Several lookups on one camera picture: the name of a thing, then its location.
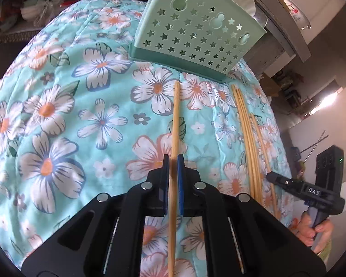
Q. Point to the teal floral quilted blanket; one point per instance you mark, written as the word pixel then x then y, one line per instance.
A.
pixel 75 121

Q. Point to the cardboard box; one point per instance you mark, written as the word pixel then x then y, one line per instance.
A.
pixel 269 85

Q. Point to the clear plastic bag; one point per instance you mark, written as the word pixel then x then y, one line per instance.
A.
pixel 41 13

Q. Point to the pile of bowls and plates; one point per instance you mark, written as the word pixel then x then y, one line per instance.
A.
pixel 31 8

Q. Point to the green perforated utensil holder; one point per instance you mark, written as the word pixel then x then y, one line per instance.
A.
pixel 190 34

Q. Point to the large metal spoon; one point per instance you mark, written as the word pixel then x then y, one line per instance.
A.
pixel 261 19

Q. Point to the grey concrete kitchen counter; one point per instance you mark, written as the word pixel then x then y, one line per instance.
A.
pixel 288 34

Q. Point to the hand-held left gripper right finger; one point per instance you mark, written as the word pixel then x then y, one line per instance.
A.
pixel 181 179

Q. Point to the thin metal rods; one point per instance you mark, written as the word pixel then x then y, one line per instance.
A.
pixel 314 145

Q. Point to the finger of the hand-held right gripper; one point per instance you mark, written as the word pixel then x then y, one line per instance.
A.
pixel 285 182

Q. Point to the person's right hand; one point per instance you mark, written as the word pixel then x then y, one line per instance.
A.
pixel 308 230

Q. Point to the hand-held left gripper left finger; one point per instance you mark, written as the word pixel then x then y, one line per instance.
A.
pixel 165 179

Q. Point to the white floral enamel bowl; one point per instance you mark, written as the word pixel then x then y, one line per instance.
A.
pixel 294 10

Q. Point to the white shell-shaped rice scoop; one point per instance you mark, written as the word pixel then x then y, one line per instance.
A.
pixel 242 1

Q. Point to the metal shelf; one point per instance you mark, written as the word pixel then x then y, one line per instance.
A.
pixel 14 36

